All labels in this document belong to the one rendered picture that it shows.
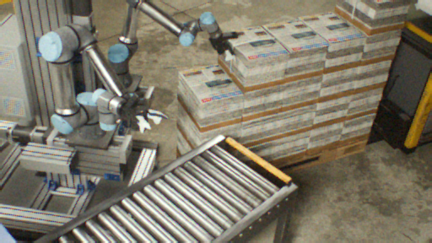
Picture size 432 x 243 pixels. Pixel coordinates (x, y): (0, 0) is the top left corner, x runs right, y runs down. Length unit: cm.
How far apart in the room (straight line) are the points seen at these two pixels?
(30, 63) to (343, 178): 231
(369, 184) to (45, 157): 228
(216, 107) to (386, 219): 143
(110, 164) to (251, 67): 97
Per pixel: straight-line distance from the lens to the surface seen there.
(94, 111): 262
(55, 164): 275
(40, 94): 291
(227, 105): 304
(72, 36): 235
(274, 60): 303
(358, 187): 383
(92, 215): 236
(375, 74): 369
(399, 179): 402
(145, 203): 239
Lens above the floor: 254
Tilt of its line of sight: 37 degrees down
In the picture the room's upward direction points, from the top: 5 degrees clockwise
